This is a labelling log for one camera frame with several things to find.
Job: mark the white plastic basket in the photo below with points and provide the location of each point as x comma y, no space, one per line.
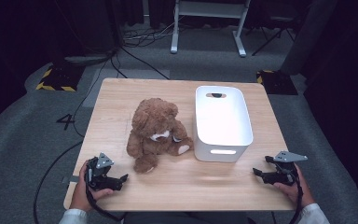
222,124

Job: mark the white metal stand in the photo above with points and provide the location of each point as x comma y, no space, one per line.
209,8

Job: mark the black yellow striped floor base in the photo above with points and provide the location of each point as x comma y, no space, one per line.
276,82
60,79

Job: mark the person's right hand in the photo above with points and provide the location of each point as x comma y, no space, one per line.
293,191

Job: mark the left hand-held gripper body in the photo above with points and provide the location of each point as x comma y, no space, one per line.
97,180

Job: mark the person's left hand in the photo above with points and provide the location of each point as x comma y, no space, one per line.
80,193

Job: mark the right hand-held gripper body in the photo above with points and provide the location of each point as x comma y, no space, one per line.
281,177

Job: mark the black tripod stand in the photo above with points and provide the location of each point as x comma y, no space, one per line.
273,35

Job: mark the grey floor tape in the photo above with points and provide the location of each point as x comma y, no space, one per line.
72,179

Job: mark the brown teddy bear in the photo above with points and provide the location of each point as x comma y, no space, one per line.
155,130

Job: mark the dark cabinet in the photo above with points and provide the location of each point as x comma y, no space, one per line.
90,28

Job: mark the grey drape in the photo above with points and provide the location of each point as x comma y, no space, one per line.
307,40

